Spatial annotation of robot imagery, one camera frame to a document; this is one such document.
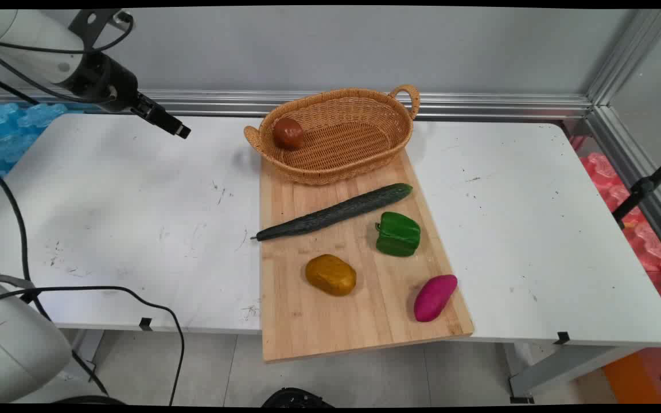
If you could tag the woven wicker basket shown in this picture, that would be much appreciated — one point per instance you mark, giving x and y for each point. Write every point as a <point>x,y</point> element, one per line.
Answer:
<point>342,149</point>

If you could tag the horizontal aluminium frame rail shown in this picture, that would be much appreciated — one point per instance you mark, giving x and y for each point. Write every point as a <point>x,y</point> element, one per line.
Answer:
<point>479,105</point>

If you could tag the upright aluminium frame post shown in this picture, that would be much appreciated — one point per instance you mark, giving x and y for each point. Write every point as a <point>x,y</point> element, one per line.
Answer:
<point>629,51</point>

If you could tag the sloping aluminium frame rail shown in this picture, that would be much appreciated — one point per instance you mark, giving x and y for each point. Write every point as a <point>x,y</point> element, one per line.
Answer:
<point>632,166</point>

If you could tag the purple sweet potato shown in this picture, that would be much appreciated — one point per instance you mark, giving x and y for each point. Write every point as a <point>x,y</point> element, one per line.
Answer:
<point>435,298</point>

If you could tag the yellow-brown potato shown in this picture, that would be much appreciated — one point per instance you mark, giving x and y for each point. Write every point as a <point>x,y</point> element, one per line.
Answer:
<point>330,275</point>

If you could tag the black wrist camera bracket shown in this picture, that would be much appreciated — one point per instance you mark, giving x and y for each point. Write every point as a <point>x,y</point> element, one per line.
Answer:
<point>86,26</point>

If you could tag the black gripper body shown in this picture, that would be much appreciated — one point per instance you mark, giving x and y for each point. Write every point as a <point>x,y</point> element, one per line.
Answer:
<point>104,83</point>

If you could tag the long dark green cucumber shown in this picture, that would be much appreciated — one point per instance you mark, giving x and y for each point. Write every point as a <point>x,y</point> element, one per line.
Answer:
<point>330,213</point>

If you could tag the grey metal table leg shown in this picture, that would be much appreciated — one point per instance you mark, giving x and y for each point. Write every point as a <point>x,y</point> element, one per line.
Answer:
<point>566,370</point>
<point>86,350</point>

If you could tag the black table edge clip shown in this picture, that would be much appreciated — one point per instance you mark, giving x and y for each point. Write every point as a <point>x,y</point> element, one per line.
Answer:
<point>146,324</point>
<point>562,338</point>

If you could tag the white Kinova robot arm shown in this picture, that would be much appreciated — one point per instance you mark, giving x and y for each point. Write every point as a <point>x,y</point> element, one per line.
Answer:
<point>18,344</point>

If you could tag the green bell pepper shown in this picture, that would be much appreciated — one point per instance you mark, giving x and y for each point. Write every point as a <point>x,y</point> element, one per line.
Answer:
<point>397,234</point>

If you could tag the blue foam mat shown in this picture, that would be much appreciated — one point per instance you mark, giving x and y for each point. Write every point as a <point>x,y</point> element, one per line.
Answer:
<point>6,137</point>

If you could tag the black round object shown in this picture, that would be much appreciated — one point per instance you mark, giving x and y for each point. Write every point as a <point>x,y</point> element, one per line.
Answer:
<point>296,398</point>

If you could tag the wooden cutting board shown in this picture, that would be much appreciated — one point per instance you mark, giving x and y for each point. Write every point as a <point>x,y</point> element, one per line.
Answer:
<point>336,321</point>

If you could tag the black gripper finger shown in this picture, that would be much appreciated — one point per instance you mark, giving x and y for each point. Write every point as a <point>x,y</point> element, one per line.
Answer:
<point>164,116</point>
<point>158,121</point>

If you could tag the dark red tomato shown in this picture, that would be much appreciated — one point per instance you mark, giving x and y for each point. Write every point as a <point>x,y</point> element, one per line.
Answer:
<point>288,133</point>

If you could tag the red foam mat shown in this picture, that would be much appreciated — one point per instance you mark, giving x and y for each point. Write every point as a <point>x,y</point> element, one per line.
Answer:
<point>646,241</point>

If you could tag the black tripod stand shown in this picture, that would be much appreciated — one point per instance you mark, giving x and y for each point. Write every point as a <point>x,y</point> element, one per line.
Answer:
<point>643,188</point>

